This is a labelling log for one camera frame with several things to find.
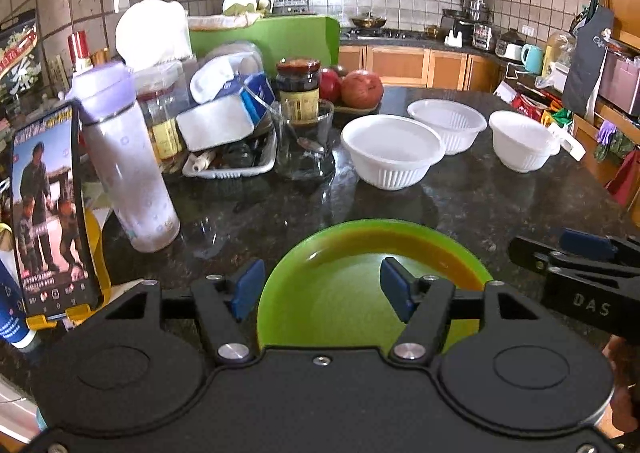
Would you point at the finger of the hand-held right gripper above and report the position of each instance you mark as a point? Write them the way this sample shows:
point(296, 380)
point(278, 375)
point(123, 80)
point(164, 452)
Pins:
point(587, 240)
point(530, 255)

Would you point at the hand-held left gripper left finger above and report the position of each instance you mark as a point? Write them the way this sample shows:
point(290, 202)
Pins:
point(247, 290)

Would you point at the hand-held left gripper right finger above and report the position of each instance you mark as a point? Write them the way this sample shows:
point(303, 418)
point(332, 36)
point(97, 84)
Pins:
point(397, 290)

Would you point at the green plate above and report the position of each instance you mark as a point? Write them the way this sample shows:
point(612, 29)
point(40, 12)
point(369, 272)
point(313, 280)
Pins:
point(330, 293)

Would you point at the white ribbed plastic bowl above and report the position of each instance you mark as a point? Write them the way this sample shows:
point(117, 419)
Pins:
point(450, 130)
point(522, 143)
point(390, 153)

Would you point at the person's right hand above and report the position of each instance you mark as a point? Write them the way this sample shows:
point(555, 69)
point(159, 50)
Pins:
point(622, 373)

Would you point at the red cloth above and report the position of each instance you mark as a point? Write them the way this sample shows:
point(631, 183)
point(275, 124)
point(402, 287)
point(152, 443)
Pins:
point(627, 178)

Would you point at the wooden lower cabinet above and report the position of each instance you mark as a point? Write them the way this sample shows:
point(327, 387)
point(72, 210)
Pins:
point(585, 133)

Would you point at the purple gloves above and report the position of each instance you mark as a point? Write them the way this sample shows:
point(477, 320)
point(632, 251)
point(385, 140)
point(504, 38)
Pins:
point(605, 133)

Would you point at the white plastic tray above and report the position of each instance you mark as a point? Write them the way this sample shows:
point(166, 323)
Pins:
point(225, 174)

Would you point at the glass cup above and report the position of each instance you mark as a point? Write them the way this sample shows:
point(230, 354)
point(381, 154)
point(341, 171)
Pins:
point(290, 165)

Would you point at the red gift bag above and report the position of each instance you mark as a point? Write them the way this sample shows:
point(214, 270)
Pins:
point(527, 108)

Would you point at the yellow phone stand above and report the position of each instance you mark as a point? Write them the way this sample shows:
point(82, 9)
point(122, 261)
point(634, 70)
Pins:
point(97, 253)

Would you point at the white bottle with purple lid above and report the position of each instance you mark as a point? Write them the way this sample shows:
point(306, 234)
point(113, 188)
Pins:
point(135, 183)

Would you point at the metal spoon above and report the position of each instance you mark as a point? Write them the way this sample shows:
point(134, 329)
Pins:
point(311, 146)

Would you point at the pink appliance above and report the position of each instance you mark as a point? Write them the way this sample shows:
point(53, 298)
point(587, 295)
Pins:
point(622, 83)

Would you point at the white tissue pack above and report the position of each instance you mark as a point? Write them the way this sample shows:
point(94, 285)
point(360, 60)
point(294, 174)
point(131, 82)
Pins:
point(215, 125)

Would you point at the black apron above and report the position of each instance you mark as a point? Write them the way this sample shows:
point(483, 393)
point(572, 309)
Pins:
point(590, 58)

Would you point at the clear glass jar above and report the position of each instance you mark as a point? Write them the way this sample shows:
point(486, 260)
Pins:
point(160, 123)

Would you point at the teal mug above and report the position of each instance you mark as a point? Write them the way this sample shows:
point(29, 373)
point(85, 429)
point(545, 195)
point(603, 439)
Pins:
point(532, 59)

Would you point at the blue and white carton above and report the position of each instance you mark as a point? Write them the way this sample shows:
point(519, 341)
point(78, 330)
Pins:
point(259, 95)

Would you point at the dark sauce jar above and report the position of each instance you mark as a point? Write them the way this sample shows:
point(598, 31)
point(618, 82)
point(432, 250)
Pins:
point(298, 93)

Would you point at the striped red apple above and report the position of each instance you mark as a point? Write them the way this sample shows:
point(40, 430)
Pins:
point(362, 89)

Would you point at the smartphone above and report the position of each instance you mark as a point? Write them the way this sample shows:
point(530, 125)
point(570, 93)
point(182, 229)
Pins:
point(50, 208)

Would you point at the dark red apple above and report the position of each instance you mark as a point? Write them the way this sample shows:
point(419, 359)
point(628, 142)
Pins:
point(329, 85)

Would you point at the clear food container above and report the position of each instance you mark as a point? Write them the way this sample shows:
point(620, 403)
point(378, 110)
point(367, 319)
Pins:
point(483, 35)

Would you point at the wooden base cabinets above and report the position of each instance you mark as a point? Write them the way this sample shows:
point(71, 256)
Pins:
point(400, 65)

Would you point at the white stand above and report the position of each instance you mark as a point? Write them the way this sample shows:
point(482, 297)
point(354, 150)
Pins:
point(452, 39)

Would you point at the black coffee machine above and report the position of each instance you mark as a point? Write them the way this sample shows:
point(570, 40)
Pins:
point(462, 30)

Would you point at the blue tube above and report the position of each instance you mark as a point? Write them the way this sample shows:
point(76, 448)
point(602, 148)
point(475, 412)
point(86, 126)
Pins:
point(12, 313)

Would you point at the clear round lid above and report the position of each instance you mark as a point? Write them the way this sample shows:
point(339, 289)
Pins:
point(240, 50)

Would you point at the steel pot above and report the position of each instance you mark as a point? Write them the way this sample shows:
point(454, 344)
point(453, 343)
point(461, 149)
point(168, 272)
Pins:
point(477, 10)

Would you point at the green cutting board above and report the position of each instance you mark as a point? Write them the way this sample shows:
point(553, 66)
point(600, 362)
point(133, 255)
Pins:
point(295, 40)

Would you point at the gas stove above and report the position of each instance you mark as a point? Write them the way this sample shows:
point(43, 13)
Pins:
point(390, 34)

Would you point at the wok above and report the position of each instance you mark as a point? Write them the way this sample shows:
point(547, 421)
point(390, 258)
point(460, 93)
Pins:
point(369, 22)

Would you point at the beige cloth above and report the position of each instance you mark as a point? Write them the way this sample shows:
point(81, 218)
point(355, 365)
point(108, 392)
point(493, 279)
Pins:
point(215, 22)

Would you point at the white plastic bag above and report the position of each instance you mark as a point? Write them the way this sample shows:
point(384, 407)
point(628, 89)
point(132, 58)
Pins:
point(150, 28)

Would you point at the white dish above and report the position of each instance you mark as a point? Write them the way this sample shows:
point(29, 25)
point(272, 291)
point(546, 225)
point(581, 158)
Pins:
point(237, 3)

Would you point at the red cap bottle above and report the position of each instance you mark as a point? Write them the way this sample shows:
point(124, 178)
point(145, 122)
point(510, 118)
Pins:
point(79, 48)

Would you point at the black snack bag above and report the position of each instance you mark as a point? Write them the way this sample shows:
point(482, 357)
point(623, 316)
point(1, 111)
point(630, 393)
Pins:
point(20, 58)

